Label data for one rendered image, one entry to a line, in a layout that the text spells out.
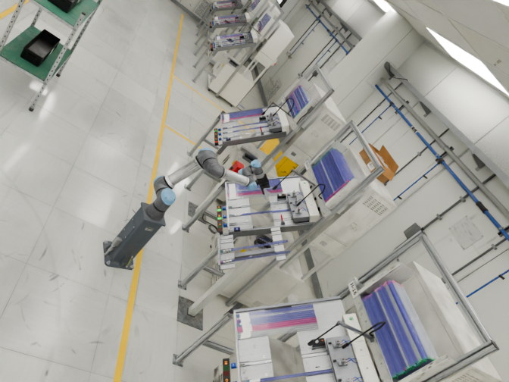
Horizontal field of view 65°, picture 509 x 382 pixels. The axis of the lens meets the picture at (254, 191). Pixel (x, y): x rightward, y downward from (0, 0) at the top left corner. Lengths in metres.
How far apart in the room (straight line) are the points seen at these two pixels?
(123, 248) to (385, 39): 4.60
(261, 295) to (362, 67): 3.78
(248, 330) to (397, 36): 4.79
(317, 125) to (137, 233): 2.32
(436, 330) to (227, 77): 6.04
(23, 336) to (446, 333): 2.40
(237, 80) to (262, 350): 5.79
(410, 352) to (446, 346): 0.22
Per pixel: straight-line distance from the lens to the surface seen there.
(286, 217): 3.38
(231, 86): 7.67
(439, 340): 2.49
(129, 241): 3.23
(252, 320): 2.69
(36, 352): 2.84
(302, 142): 4.56
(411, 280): 2.69
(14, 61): 4.26
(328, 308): 2.75
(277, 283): 3.77
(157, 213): 3.06
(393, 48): 6.36
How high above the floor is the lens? 2.41
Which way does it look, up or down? 24 degrees down
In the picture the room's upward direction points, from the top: 44 degrees clockwise
